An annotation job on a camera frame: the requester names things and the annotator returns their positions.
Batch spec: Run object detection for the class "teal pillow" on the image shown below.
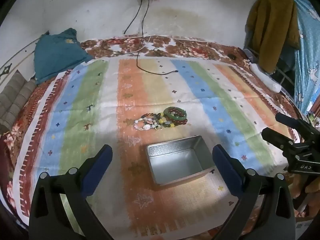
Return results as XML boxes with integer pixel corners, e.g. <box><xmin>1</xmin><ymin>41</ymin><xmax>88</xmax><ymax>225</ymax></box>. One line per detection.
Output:
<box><xmin>34</xmin><ymin>28</ymin><xmax>94</xmax><ymax>84</ymax></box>

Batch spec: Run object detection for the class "mixed colour bead bracelet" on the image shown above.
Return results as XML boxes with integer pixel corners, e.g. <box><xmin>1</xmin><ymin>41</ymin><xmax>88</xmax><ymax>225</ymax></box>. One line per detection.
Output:
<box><xmin>140</xmin><ymin>113</ymin><xmax>163</xmax><ymax>123</ymax></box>

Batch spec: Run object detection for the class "white pink bead bracelet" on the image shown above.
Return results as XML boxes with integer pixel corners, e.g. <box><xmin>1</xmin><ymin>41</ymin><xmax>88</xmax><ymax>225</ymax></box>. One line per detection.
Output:
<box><xmin>134</xmin><ymin>119</ymin><xmax>157</xmax><ymax>131</ymax></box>

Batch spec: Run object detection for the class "silver metal tin box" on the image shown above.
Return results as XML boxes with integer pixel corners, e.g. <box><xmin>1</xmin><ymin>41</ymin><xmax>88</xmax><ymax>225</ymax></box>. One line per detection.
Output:
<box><xmin>146</xmin><ymin>135</ymin><xmax>216</xmax><ymax>186</ymax></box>

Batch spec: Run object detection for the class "blue printed cloth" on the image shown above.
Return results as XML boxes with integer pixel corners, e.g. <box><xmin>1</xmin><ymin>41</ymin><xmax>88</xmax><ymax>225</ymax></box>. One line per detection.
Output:
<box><xmin>280</xmin><ymin>0</ymin><xmax>320</xmax><ymax>115</ymax></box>

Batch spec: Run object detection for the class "green jade bangle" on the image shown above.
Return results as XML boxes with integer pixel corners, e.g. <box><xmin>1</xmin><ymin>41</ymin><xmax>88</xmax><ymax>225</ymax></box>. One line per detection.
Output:
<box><xmin>167</xmin><ymin>109</ymin><xmax>187</xmax><ymax>120</ymax></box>

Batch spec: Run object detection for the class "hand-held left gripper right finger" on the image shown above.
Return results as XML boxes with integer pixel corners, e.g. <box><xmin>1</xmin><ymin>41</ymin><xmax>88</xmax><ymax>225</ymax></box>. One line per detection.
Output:
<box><xmin>212</xmin><ymin>144</ymin><xmax>297</xmax><ymax>240</ymax></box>

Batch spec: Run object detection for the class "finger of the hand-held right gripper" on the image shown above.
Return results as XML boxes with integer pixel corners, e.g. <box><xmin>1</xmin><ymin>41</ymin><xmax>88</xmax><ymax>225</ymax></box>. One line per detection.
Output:
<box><xmin>275</xmin><ymin>112</ymin><xmax>320</xmax><ymax>143</ymax></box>
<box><xmin>261</xmin><ymin>127</ymin><xmax>301</xmax><ymax>155</ymax></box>

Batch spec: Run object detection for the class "mustard brown jacket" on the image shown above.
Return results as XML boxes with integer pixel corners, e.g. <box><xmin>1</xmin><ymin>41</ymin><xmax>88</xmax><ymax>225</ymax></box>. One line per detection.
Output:
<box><xmin>246</xmin><ymin>0</ymin><xmax>300</xmax><ymax>74</ymax></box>

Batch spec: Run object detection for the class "thin white cable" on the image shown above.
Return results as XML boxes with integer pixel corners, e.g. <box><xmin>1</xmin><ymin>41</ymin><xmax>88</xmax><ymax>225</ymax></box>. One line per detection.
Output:
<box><xmin>122</xmin><ymin>35</ymin><xmax>153</xmax><ymax>54</ymax></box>

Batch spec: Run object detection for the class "striped colourful mat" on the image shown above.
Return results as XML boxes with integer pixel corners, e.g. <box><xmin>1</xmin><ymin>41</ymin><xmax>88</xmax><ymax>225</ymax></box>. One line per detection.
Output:
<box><xmin>14</xmin><ymin>56</ymin><xmax>298</xmax><ymax>238</ymax></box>

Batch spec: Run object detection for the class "brown checkered cloth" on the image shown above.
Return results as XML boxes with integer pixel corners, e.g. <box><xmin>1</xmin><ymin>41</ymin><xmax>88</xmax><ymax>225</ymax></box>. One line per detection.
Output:
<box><xmin>0</xmin><ymin>71</ymin><xmax>38</xmax><ymax>135</ymax></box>

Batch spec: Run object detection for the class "red and yellow bead bracelet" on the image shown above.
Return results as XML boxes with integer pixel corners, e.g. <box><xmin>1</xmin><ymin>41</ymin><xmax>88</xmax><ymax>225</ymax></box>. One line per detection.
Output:
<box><xmin>155</xmin><ymin>116</ymin><xmax>175</xmax><ymax>130</ymax></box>

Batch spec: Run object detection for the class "short black power cable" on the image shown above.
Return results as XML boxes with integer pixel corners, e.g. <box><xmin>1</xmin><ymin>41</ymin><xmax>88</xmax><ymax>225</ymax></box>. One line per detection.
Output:
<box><xmin>123</xmin><ymin>0</ymin><xmax>143</xmax><ymax>35</ymax></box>

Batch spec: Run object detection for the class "long black charging cable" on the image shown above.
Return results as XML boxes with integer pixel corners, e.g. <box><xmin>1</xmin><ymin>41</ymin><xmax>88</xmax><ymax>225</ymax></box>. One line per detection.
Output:
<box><xmin>136</xmin><ymin>0</ymin><xmax>179</xmax><ymax>75</ymax></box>

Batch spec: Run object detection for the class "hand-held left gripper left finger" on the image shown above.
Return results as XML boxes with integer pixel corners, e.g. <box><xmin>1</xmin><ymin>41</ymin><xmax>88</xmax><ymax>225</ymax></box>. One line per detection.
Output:
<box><xmin>29</xmin><ymin>144</ymin><xmax>118</xmax><ymax>240</ymax></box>

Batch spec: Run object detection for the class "dark red bead bracelet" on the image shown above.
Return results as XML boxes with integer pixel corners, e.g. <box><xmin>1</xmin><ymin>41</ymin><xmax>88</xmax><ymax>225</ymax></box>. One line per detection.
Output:
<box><xmin>164</xmin><ymin>107</ymin><xmax>188</xmax><ymax>126</ymax></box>

